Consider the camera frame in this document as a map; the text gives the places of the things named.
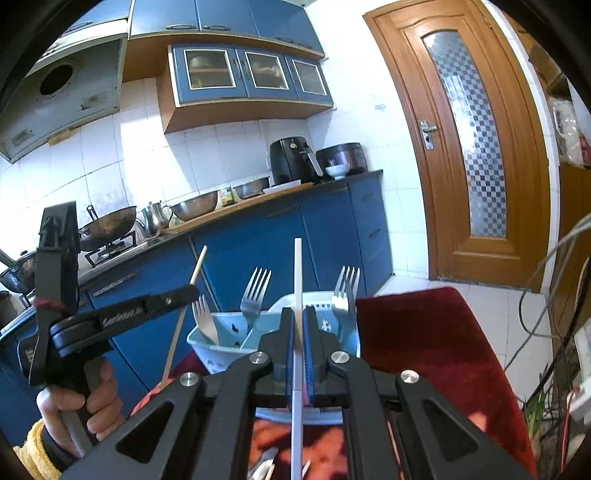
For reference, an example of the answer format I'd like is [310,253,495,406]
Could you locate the wooden shelf unit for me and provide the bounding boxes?
[508,14,591,324]

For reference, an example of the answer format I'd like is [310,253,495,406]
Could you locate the red printed blanket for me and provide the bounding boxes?
[124,286,539,480]

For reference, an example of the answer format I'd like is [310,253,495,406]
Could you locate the steel kettle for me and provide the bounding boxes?
[141,200,174,234]

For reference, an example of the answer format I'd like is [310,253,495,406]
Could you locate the light blue utensil holder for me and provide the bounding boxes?
[186,290,362,425]

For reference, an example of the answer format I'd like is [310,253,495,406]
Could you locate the green leaves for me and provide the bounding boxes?
[524,390,548,428]

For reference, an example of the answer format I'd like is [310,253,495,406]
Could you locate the blue kitchen counter cabinet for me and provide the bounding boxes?
[0,168,395,448]

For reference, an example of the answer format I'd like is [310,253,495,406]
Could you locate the white power strip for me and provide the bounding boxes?
[567,323,591,416]

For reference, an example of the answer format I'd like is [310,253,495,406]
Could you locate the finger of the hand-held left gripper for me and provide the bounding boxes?
[95,284,201,337]

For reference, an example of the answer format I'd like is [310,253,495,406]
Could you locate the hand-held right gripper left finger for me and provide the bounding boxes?
[59,307,296,480]

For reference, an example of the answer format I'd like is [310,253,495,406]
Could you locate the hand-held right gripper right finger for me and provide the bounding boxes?
[304,306,537,480]

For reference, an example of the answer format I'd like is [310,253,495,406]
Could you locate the wooden door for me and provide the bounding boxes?
[362,0,555,294]

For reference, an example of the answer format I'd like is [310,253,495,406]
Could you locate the wood and blue wall cabinet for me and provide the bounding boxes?
[157,44,335,134]

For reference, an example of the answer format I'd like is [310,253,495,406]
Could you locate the grey range hood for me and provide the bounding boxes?
[0,21,129,163]

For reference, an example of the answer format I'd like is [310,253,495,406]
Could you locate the steel fork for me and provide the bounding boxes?
[239,267,273,333]
[329,265,361,344]

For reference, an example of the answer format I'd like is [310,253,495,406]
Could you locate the clear plastic bag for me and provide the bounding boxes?
[551,97,585,164]

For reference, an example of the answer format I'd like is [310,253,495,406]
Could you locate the black air fryer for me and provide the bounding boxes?
[269,136,325,186]

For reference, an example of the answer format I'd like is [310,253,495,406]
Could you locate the dark pan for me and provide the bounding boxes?
[0,249,38,296]

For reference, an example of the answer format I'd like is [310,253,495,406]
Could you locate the person's left hand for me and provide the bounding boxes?
[36,359,126,462]

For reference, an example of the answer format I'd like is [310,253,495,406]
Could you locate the dark wok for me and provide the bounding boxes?
[78,204,138,252]

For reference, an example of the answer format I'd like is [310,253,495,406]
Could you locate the blue top wall cabinet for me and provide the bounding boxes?
[60,0,326,58]

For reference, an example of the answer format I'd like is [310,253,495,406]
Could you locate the steel colander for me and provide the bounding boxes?
[168,190,220,222]

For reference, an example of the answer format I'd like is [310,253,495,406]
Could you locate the bundle of cables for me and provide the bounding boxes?
[503,224,591,370]

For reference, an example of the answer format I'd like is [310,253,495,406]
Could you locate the metal door handle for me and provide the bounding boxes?
[418,120,438,151]

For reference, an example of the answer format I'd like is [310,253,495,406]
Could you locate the steel bowl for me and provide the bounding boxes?
[232,176,271,200]

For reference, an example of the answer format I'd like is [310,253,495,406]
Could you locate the dark rice cooker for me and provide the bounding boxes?
[316,142,370,178]

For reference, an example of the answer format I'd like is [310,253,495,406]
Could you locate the gas stove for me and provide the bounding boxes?
[81,228,141,268]

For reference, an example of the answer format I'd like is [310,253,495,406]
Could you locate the person's left forearm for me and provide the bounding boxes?
[11,420,65,480]

